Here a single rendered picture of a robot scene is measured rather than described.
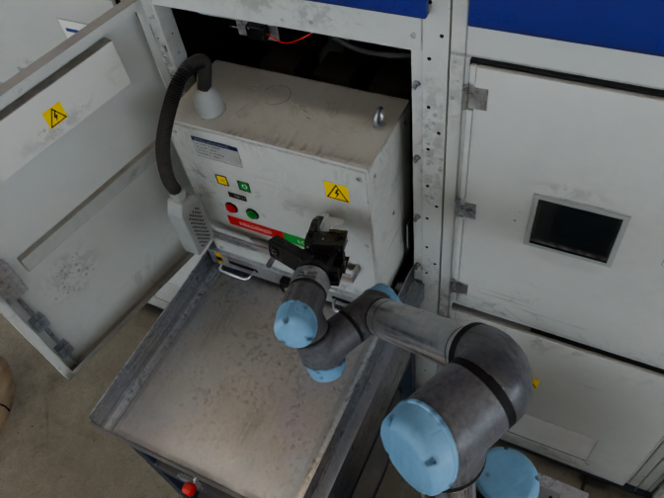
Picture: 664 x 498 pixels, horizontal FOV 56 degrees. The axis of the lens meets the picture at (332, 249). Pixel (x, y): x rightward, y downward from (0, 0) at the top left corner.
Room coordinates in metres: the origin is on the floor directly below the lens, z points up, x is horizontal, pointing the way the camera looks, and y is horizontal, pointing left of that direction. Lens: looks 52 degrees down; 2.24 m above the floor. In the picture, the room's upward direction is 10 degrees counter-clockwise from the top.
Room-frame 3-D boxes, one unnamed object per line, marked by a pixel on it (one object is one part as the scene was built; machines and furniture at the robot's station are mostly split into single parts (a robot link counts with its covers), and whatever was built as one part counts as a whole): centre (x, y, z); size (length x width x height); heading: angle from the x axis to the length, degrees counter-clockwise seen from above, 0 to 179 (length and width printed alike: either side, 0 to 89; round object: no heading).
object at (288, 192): (0.98, 0.11, 1.15); 0.48 x 0.01 x 0.48; 56
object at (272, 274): (0.99, 0.10, 0.90); 0.54 x 0.05 x 0.06; 56
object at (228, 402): (0.82, 0.22, 0.82); 0.68 x 0.62 x 0.06; 146
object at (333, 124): (1.19, -0.03, 1.15); 0.51 x 0.50 x 0.48; 146
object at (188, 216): (1.04, 0.32, 1.14); 0.08 x 0.05 x 0.17; 146
